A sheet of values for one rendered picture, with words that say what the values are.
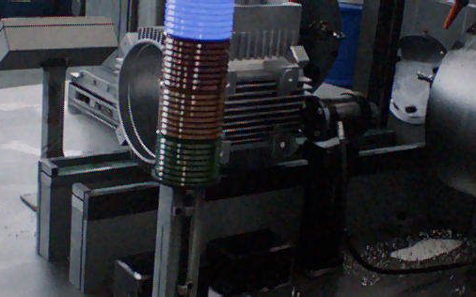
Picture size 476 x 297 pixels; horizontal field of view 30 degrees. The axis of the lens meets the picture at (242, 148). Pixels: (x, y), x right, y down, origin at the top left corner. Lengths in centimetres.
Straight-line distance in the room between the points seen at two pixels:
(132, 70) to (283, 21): 21
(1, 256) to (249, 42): 43
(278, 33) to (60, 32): 32
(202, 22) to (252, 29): 39
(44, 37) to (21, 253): 30
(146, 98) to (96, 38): 14
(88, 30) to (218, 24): 56
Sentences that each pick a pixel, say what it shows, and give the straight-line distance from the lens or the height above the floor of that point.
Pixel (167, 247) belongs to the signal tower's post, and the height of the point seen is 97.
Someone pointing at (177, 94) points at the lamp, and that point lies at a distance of 77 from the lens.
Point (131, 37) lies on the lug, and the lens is 117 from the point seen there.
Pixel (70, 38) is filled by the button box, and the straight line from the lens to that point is 129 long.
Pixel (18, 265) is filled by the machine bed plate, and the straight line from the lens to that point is 117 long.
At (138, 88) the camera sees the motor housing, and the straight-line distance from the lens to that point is 121.
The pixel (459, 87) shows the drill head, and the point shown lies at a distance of 112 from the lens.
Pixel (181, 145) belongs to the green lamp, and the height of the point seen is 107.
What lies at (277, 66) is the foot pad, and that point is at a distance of 113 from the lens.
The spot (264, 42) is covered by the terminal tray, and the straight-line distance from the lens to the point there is 115.
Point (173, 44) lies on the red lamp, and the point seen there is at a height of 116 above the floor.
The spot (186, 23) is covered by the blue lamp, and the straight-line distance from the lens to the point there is 76.
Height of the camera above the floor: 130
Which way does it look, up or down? 17 degrees down
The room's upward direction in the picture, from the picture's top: 6 degrees clockwise
